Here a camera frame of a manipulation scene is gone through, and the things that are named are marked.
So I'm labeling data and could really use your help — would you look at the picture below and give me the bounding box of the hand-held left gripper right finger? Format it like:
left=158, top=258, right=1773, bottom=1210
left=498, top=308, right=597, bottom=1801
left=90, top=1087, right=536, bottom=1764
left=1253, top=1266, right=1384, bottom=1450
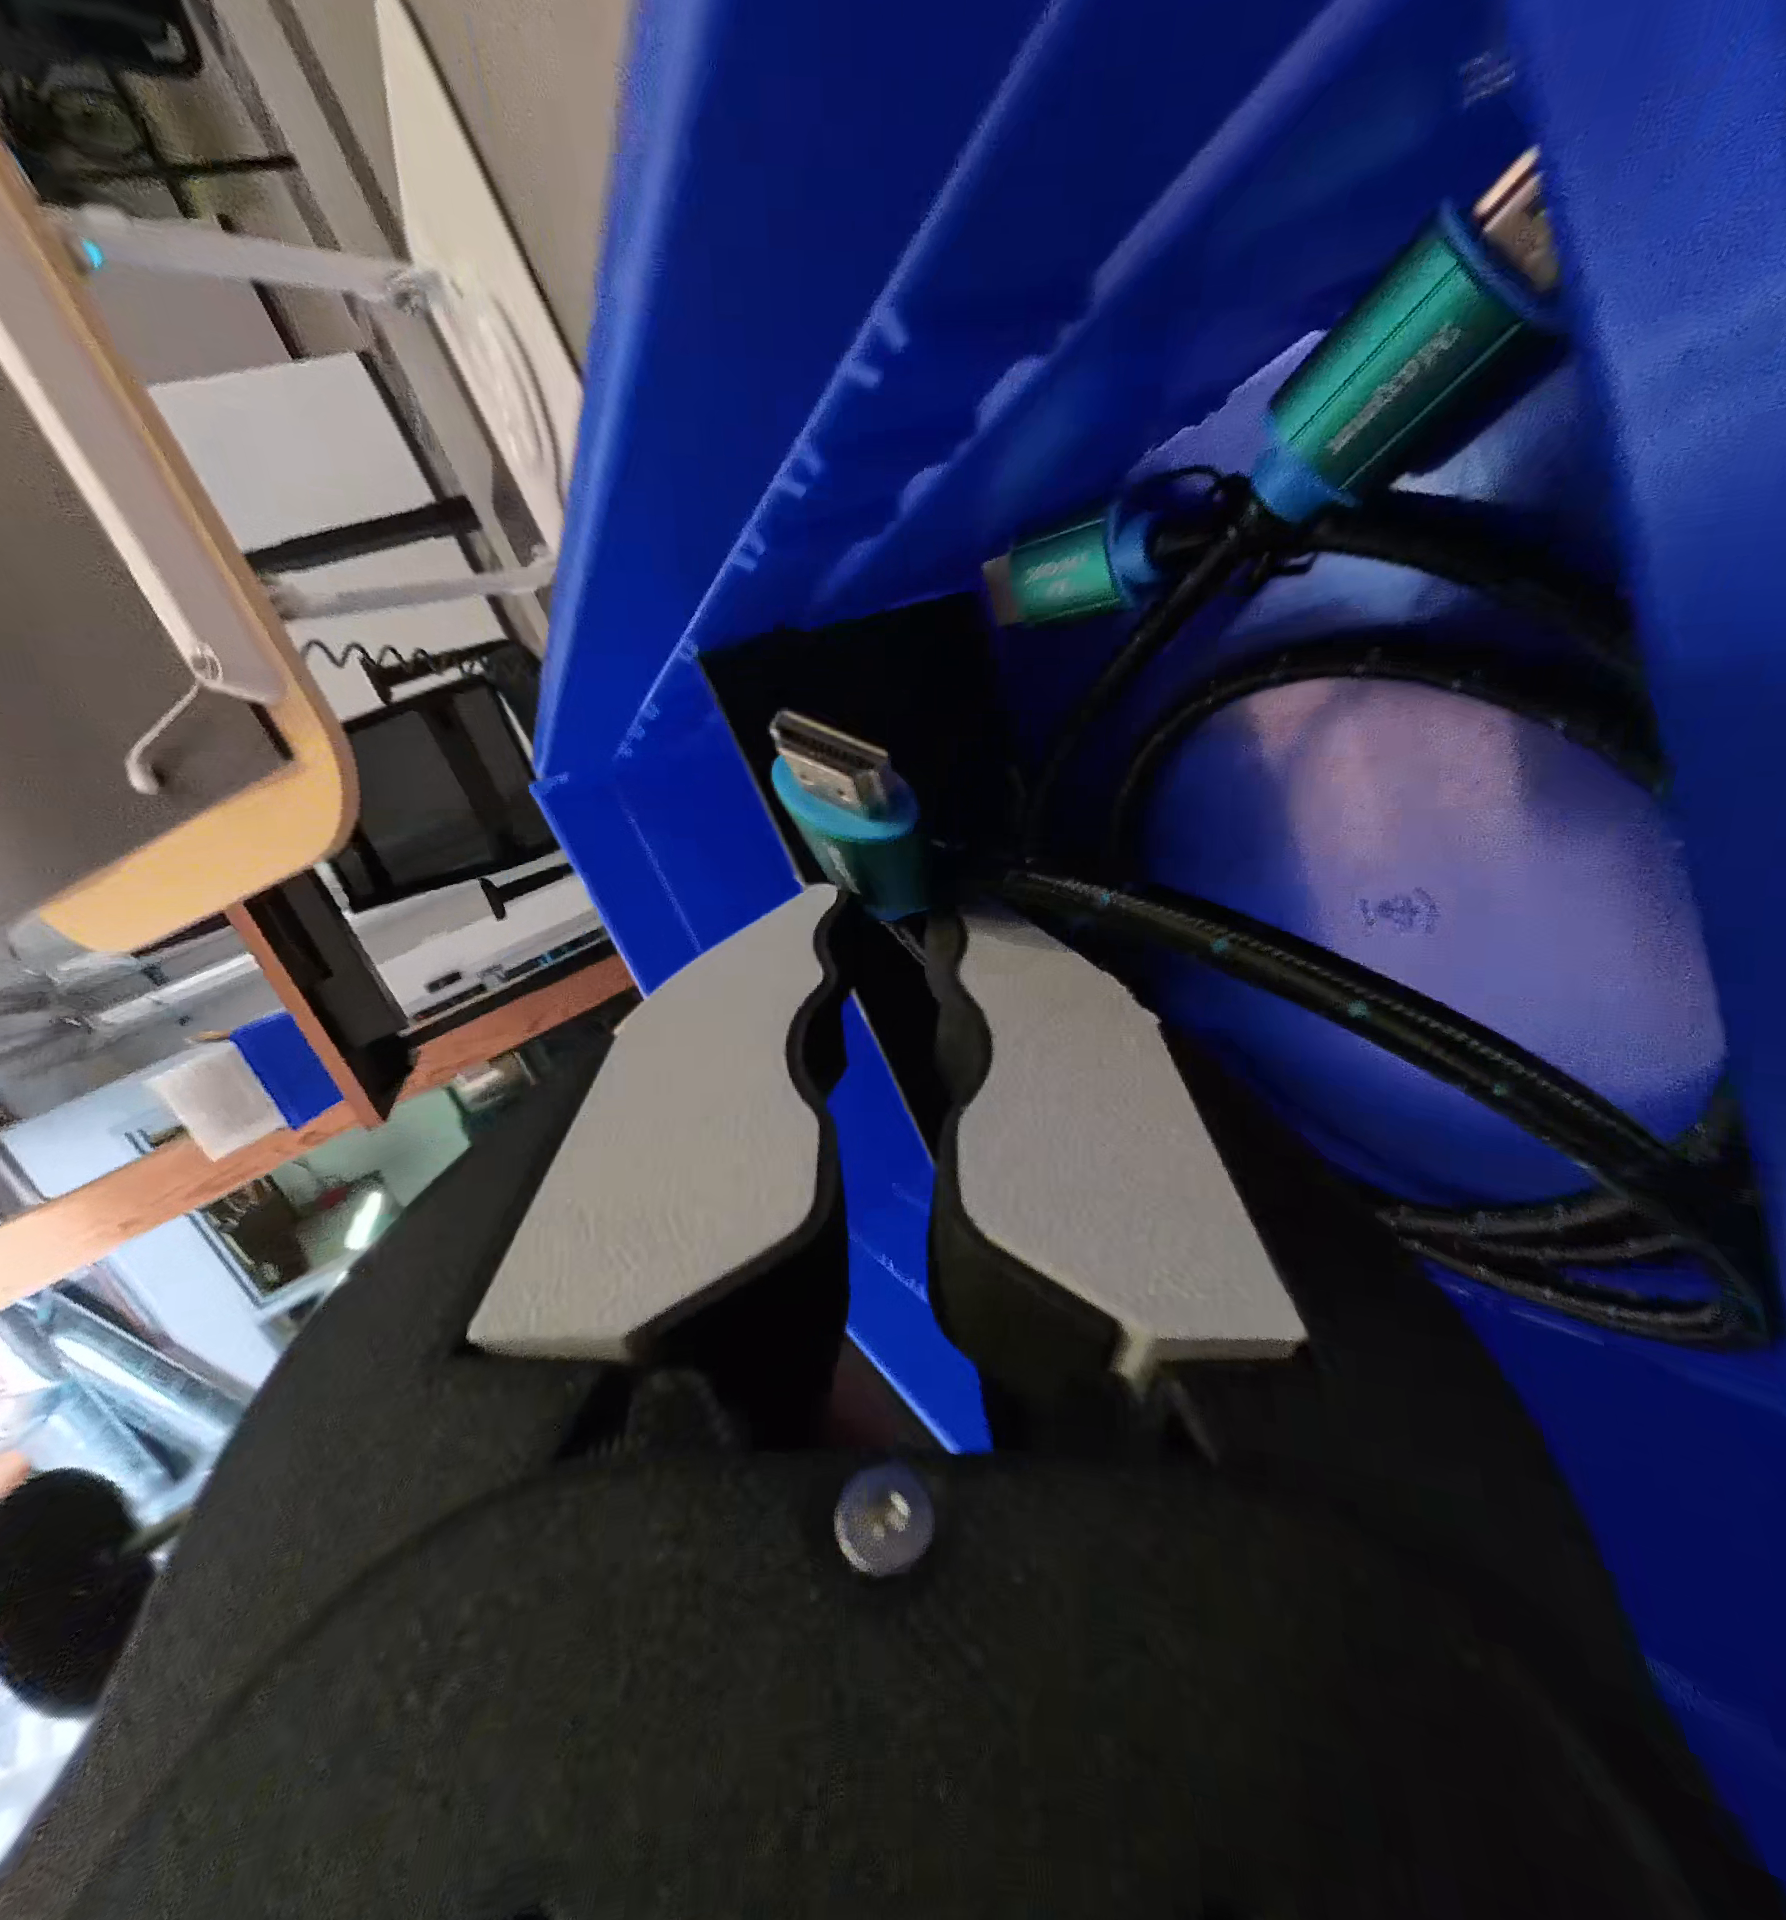
left=924, top=912, right=1307, bottom=1448

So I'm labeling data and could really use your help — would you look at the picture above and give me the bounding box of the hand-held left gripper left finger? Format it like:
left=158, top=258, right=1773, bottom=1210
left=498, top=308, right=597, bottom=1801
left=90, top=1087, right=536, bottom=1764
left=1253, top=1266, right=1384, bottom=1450
left=468, top=885, right=850, bottom=1442

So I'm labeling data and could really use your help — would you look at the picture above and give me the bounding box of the black braided cable teal plug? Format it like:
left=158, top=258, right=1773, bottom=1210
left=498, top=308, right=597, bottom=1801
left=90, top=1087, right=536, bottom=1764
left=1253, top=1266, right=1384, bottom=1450
left=983, top=150, right=1681, bottom=901
left=767, top=709, right=1779, bottom=1352

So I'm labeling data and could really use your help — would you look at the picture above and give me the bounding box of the blue plastic bin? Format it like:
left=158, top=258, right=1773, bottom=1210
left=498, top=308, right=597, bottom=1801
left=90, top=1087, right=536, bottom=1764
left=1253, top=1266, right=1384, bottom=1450
left=533, top=0, right=1786, bottom=1920

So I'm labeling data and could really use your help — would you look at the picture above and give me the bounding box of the black monitor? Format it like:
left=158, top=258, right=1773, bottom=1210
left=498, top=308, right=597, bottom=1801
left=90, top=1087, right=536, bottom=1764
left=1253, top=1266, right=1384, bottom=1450
left=330, top=675, right=565, bottom=912

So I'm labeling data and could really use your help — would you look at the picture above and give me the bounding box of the white block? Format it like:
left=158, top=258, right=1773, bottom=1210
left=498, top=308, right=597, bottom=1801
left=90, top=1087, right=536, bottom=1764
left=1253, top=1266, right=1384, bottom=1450
left=141, top=1041, right=289, bottom=1160

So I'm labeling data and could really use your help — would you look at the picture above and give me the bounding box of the wooden shelf board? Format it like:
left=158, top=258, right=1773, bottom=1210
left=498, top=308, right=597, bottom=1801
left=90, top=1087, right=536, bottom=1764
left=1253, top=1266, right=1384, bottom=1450
left=0, top=952, right=639, bottom=1333

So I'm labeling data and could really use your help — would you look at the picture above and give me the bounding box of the white metal bar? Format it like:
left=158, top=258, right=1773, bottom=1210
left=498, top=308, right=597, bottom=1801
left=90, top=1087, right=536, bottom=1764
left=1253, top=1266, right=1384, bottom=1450
left=53, top=207, right=438, bottom=314
left=270, top=552, right=560, bottom=619

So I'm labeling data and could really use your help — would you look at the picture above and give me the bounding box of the black round foam pad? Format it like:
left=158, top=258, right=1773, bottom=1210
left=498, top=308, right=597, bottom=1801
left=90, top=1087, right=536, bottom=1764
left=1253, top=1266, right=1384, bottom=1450
left=0, top=1467, right=154, bottom=1716

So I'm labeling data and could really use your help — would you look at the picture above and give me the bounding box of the wooden edged table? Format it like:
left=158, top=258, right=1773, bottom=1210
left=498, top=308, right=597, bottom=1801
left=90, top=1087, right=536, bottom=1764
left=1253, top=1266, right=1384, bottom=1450
left=0, top=31, right=365, bottom=957

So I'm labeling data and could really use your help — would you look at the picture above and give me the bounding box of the white panel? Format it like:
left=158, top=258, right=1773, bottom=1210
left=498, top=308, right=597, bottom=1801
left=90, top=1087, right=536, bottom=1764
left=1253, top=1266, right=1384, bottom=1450
left=372, top=0, right=589, bottom=560

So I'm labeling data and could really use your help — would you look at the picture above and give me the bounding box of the black bracket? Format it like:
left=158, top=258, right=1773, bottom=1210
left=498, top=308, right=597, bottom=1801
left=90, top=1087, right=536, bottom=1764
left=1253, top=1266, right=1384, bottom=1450
left=251, top=870, right=417, bottom=1115

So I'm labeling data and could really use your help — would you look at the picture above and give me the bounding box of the black coiled cord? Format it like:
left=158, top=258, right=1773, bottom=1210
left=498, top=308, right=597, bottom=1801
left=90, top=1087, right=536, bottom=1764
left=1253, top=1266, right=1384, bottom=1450
left=300, top=638, right=538, bottom=701

